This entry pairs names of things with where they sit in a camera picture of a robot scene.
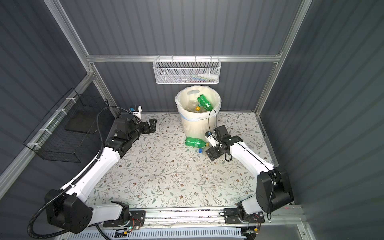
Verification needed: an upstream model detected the large green soda bottle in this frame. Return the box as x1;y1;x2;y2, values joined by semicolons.
185;137;209;149

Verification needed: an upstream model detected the small green bottle yellow cap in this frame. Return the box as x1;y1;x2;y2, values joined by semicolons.
196;95;214;112

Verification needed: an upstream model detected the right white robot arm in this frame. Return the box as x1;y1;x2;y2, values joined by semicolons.
205;126;294;222

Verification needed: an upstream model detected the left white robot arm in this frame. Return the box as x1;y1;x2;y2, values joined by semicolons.
27;106;157;239

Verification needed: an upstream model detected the cream plastic waste bin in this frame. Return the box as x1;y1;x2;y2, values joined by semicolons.
175;86;222;139

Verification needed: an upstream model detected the white tube in basket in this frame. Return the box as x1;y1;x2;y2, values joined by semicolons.
198;74;219;81

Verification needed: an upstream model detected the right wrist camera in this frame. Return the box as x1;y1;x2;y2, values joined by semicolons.
206;131;217;148

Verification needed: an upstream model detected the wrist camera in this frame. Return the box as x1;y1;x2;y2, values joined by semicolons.
129;105;142;120
206;131;217;148

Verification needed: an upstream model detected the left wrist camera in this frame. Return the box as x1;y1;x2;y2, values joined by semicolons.
129;105;142;120

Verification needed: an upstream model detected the white wire mesh basket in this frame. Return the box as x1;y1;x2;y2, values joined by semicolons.
153;59;222;85

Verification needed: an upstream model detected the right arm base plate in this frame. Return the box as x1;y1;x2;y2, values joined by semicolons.
221;208;265;225

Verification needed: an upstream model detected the black wire mesh basket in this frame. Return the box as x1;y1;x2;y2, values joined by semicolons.
24;92;114;163

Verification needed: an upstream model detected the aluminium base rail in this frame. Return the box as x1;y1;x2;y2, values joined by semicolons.
127;205;308;229

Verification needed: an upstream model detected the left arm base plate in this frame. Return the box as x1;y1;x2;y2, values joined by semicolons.
103;211;147;228

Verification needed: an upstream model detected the white cable duct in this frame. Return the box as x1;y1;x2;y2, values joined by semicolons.
67;227;247;240

